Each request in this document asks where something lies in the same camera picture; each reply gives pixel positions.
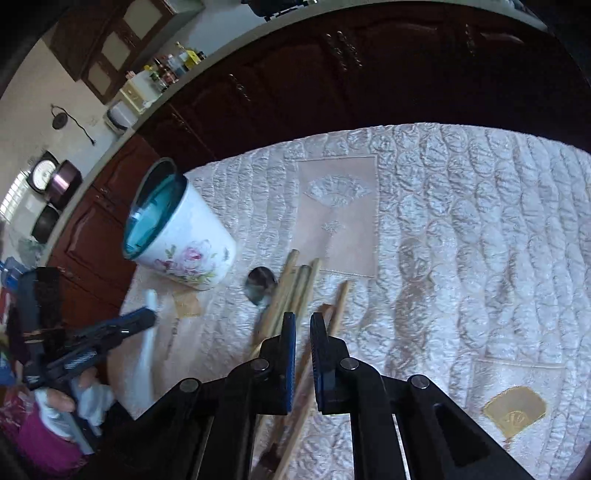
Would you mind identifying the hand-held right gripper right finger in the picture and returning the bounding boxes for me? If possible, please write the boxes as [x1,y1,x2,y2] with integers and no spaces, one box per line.
[309,313,536,480]

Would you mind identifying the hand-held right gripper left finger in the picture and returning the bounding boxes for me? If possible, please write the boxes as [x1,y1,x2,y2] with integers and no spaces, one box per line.
[99,311,297,480]

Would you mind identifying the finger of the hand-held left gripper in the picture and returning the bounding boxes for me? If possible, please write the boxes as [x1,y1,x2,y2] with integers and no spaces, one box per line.
[95,308,157,342]

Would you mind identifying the white plastic spoon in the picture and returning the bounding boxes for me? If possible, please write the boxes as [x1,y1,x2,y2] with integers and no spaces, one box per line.
[134,290,160,404]

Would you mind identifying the metal spoon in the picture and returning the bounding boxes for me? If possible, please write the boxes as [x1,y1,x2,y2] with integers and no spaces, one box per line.
[245,267,279,337]

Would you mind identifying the white floral cup teal inside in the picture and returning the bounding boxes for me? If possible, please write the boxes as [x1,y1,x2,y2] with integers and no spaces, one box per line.
[122,158,237,291]

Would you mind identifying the person's left hand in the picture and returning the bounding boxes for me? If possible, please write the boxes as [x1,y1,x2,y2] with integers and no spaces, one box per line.
[37,367,100,414]

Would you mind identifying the black pan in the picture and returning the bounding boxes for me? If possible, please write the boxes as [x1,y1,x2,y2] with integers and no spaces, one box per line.
[30,205,63,244]

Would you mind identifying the white cloth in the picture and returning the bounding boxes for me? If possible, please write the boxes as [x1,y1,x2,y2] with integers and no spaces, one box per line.
[76,383,115,426]

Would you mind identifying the window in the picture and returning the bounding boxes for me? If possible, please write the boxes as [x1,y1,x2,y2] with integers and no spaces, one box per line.
[0,168,33,222]

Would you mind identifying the purple cooking pot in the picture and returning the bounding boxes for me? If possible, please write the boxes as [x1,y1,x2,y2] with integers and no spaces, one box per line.
[46,160,83,208]

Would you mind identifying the purple clothing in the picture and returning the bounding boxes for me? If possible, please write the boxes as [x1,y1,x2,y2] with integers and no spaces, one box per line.
[0,388,88,478]

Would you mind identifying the white quilted tablecloth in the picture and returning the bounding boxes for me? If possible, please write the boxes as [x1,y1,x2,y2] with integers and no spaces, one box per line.
[108,122,591,480]

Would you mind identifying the white countertop appliance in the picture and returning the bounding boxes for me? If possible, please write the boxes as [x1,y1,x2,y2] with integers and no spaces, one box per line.
[105,102,139,136]

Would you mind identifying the small white drawer box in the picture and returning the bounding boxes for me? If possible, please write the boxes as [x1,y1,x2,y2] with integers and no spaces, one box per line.
[119,74,162,112]

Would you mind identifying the row of condiment bottles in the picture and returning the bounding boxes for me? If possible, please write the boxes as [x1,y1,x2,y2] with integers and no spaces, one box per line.
[143,41,206,93]

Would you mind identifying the dark brown base cabinets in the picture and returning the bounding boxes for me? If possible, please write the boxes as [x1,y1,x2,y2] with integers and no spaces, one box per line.
[46,0,591,315]

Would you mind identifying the pale kitchen countertop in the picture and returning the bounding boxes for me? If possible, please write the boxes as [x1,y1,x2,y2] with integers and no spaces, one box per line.
[0,9,552,264]

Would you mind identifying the black wall hook with cable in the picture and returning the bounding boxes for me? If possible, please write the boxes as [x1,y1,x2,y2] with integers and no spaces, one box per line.
[50,104,97,147]

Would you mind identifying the brown wall cabinet glass doors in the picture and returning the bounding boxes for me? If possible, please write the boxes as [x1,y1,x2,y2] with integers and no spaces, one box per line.
[48,0,204,104]

